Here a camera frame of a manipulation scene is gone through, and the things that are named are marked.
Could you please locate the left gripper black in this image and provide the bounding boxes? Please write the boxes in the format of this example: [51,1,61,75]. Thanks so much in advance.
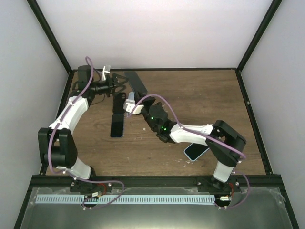
[90,73,129,98]

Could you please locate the blue phone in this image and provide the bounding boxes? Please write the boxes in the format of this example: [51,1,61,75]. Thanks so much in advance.
[110,114,124,138]

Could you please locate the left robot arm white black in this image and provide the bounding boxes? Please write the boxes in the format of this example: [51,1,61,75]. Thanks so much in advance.
[38,65,128,193]

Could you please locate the black phone case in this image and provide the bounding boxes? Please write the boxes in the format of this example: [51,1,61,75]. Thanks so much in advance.
[112,92,126,114]

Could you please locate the black enclosure frame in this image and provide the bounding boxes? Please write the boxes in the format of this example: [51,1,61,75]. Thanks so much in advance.
[13,0,300,229]

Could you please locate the metal front plate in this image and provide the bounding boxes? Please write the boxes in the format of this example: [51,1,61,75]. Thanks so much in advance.
[20,187,293,229]

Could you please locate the dark green phone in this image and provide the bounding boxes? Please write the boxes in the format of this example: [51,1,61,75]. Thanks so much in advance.
[124,71,148,103]

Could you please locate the light-blue slotted cable duct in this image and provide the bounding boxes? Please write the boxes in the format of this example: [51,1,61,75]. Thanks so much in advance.
[35,194,215,205]

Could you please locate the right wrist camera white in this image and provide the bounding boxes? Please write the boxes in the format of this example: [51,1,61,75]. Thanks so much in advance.
[123,99,144,117]

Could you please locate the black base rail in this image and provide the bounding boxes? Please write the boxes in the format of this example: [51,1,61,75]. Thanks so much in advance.
[29,174,285,194]

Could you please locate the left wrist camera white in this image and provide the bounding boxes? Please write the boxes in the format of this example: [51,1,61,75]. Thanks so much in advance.
[100,65,111,82]

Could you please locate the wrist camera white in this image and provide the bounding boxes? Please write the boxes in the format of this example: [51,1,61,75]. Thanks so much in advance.
[100,65,111,82]
[123,99,144,117]

